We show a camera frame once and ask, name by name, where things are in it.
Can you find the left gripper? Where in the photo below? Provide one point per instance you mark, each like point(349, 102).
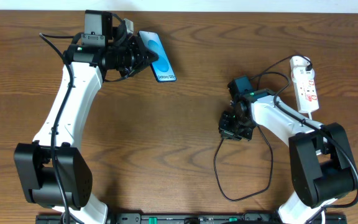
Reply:
point(136, 58)

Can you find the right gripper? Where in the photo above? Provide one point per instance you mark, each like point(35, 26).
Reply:
point(234, 132)

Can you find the blue Galaxy smartphone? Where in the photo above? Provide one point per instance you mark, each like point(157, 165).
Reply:
point(161, 68)

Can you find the white power strip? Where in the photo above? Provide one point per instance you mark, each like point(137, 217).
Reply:
point(305, 92)

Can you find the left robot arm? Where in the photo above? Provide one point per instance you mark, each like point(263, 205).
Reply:
point(51, 169)

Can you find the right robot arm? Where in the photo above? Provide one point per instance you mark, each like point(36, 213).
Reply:
point(323, 169)

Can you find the white USB charger plug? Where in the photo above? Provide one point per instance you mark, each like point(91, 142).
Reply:
point(301, 74)

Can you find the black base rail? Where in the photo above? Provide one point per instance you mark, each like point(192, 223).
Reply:
point(136, 218)

